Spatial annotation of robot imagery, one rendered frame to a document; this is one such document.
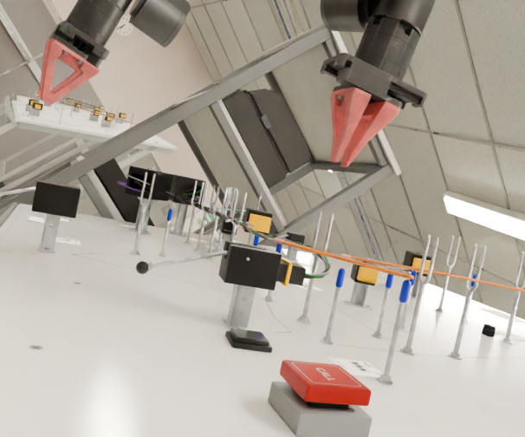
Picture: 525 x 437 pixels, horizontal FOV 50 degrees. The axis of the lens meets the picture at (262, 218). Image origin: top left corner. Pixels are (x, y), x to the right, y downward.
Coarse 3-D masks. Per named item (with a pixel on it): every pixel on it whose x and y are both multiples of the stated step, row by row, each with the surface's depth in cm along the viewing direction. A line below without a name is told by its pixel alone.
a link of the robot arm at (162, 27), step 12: (156, 0) 75; (168, 0) 77; (180, 0) 77; (144, 12) 75; (156, 12) 76; (168, 12) 76; (180, 12) 78; (144, 24) 76; (156, 24) 76; (168, 24) 77; (180, 24) 77; (156, 36) 78; (168, 36) 78
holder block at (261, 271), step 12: (228, 252) 60; (240, 252) 59; (252, 252) 60; (264, 252) 60; (276, 252) 61; (228, 264) 59; (240, 264) 59; (252, 264) 60; (264, 264) 60; (276, 264) 60; (228, 276) 59; (240, 276) 60; (252, 276) 60; (264, 276) 60; (276, 276) 60; (264, 288) 60
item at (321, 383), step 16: (288, 368) 41; (304, 368) 41; (320, 368) 42; (336, 368) 43; (304, 384) 38; (320, 384) 38; (336, 384) 39; (352, 384) 39; (304, 400) 38; (320, 400) 38; (336, 400) 38; (352, 400) 39; (368, 400) 39
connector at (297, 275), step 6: (282, 264) 61; (294, 264) 63; (282, 270) 61; (294, 270) 62; (300, 270) 62; (282, 276) 61; (294, 276) 62; (300, 276) 62; (282, 282) 61; (288, 282) 62; (294, 282) 62; (300, 282) 62
